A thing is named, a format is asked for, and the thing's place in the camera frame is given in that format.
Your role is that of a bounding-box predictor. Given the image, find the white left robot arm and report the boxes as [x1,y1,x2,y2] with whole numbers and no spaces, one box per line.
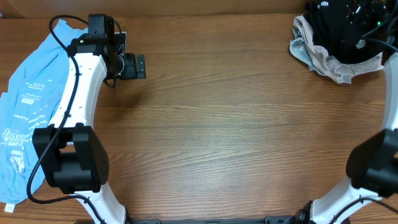
[32,32,146,223]

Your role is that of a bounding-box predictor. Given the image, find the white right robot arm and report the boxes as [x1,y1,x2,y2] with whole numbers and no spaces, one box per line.
[290,52,397,224]

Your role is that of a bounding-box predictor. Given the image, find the grey patterned cloth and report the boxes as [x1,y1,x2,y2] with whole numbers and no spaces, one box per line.
[289,27,318,72]

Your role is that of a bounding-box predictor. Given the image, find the light blue t-shirt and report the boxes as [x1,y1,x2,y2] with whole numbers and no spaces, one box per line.
[1,19,84,204]

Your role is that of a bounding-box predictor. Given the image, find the black t-shirt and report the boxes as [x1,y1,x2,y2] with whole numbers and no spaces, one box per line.
[304,0,386,64]

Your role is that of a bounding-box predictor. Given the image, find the beige crumpled shorts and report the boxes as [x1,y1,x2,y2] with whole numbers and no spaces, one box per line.
[294,16,384,84]

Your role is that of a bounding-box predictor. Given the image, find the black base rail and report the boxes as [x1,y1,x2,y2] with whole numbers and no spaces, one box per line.
[74,215,351,224]

